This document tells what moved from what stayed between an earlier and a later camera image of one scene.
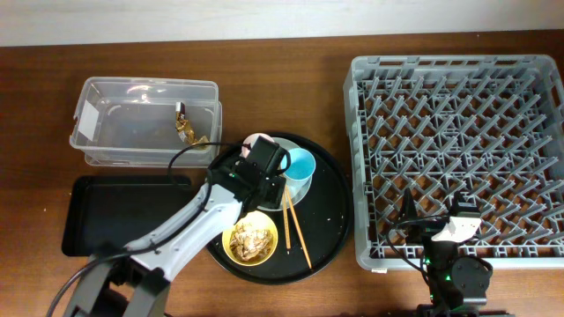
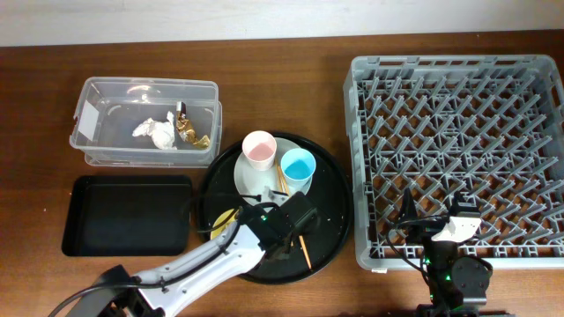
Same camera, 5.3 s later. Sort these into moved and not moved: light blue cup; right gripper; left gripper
Moved: left gripper
Not moved: light blue cup; right gripper
